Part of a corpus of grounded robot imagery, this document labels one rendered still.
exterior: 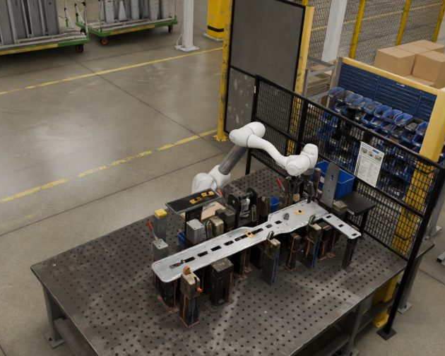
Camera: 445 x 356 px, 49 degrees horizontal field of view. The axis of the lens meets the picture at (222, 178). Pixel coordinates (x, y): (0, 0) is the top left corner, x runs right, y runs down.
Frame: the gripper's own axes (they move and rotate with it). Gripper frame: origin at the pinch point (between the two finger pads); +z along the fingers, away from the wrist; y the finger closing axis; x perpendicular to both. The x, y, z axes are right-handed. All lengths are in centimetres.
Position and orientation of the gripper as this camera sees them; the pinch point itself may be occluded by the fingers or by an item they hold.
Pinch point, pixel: (301, 196)
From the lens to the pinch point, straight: 351.9
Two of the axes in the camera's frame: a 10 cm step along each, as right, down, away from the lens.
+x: 8.1, -2.6, 5.3
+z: -0.7, 8.5, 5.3
